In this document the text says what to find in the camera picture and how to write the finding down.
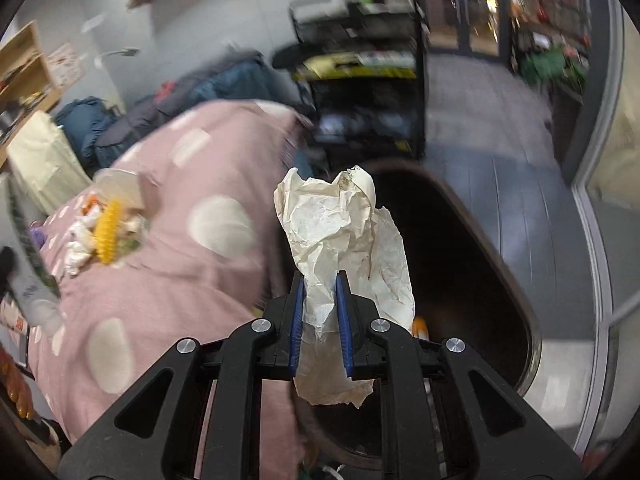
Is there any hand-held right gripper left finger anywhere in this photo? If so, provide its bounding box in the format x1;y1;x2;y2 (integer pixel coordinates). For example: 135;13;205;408
57;271;306;480

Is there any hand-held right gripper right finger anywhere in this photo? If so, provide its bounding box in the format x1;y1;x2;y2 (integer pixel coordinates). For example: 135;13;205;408
336;271;583;480

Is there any white paper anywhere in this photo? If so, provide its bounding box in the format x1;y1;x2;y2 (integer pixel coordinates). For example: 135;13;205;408
274;165;417;407

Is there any dark brown trash bin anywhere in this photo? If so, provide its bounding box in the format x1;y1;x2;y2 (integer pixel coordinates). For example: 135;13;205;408
272;159;543;471

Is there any pink polka-dot blanket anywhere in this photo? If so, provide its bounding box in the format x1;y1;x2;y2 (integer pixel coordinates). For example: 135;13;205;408
27;100;316;480

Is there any yellow corn cob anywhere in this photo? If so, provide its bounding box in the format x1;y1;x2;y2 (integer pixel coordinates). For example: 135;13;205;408
94;200;123;265

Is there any crumpled white tissue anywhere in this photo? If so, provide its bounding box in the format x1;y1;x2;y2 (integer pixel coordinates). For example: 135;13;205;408
65;240;97;277

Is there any black rolling cart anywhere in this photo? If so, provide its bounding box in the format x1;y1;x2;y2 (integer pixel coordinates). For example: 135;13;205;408
289;0;428;161

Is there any pile of blue grey clothes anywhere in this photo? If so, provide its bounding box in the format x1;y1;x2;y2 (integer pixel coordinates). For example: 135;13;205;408
52;50;316;168

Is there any cream cloth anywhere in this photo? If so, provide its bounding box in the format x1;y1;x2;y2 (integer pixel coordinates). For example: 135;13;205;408
7;110;93;213

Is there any green potted plant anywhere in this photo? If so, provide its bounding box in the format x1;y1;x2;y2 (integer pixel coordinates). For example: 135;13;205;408
522;45;587;92

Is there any wooden shelf unit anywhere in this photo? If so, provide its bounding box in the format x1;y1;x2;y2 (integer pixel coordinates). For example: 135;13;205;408
0;21;63;131

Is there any wall poster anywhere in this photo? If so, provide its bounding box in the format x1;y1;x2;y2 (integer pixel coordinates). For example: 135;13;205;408
47;42;86;88

